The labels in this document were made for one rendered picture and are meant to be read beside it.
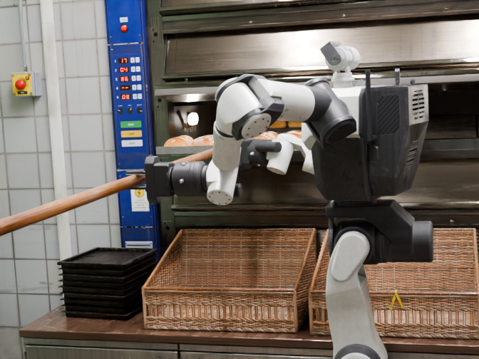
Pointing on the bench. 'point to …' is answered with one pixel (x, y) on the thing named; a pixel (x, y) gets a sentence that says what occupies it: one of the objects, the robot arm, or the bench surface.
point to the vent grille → (139, 244)
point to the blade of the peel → (182, 149)
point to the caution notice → (139, 200)
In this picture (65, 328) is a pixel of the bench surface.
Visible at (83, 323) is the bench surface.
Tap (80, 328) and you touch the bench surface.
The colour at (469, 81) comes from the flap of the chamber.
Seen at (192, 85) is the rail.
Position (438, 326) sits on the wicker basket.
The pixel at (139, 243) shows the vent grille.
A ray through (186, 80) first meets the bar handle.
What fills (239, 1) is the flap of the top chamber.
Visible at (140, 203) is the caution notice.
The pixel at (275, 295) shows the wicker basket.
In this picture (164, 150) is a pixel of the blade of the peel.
